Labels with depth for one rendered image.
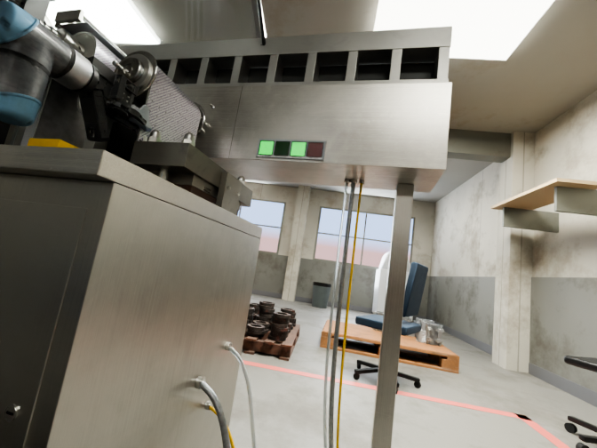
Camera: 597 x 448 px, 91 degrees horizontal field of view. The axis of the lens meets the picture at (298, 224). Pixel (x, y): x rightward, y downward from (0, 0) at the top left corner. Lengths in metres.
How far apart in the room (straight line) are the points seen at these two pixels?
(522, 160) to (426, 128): 3.80
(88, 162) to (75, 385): 0.32
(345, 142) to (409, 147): 0.21
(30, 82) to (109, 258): 0.36
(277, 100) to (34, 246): 0.87
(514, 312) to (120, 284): 4.26
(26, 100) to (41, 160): 0.16
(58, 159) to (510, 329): 4.37
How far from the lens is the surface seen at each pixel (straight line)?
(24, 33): 0.76
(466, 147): 4.66
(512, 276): 4.44
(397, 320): 1.11
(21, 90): 0.73
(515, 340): 4.48
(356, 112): 1.10
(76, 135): 1.31
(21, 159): 0.63
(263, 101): 1.20
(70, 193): 0.58
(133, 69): 1.02
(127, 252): 0.56
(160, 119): 1.01
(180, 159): 0.77
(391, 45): 1.25
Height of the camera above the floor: 0.77
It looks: 9 degrees up
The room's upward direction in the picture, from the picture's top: 8 degrees clockwise
